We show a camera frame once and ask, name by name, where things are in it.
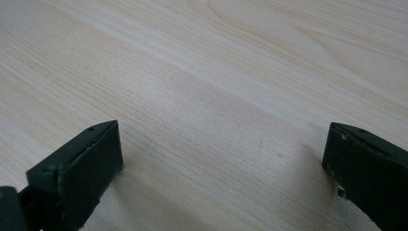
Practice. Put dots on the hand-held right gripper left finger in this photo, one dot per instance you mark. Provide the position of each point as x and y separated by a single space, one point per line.
80 173

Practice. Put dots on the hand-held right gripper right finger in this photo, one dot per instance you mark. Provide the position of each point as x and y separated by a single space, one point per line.
369 173

